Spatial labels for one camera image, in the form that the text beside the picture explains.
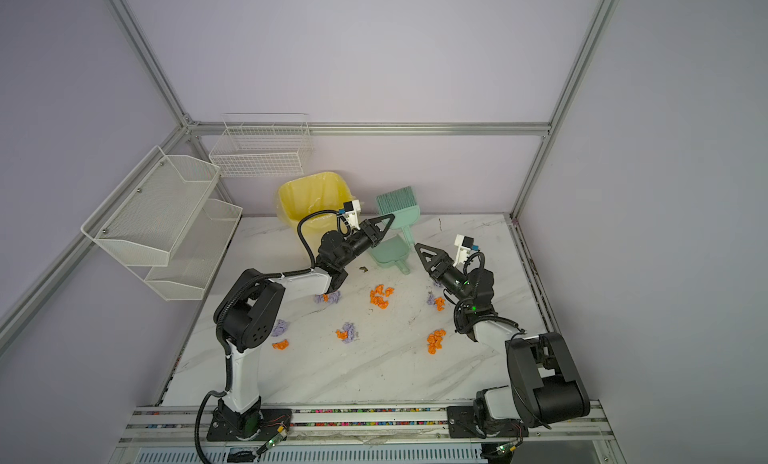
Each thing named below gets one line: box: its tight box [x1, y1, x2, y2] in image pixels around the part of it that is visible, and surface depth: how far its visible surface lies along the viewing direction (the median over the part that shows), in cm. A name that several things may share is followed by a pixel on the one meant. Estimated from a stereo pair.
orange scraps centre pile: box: [369, 284, 395, 309], surface depth 99 cm
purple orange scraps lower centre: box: [335, 322, 355, 343], surface depth 90 cm
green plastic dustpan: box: [370, 235, 411, 275], surface depth 108 cm
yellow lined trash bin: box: [276, 172, 354, 258], surface depth 99 cm
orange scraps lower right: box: [427, 329, 447, 355], surface depth 88 cm
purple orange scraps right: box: [427, 294, 446, 312], surface depth 97 cm
